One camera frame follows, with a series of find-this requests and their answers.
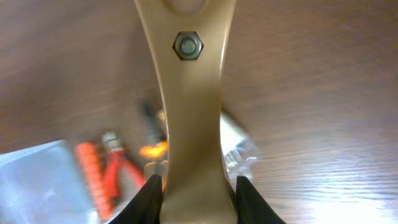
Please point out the clear plastic storage container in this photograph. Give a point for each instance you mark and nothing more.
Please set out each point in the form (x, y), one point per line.
(43, 184)

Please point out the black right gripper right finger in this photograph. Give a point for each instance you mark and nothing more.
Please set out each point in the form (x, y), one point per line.
(252, 208)

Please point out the orange black needle nose pliers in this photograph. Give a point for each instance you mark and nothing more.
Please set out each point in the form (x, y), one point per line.
(155, 151)

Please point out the orange perforated plastic strip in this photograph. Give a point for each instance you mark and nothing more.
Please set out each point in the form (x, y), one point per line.
(91, 166)

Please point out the orange scraper with wooden handle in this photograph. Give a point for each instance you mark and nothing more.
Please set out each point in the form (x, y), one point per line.
(188, 41)

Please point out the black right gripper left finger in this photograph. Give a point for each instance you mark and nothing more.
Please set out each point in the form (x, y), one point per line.
(145, 207)

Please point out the clear pack of coloured clips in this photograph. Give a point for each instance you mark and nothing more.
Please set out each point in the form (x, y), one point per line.
(239, 150)

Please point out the red handled cutting pliers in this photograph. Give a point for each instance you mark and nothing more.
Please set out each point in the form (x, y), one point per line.
(117, 159)

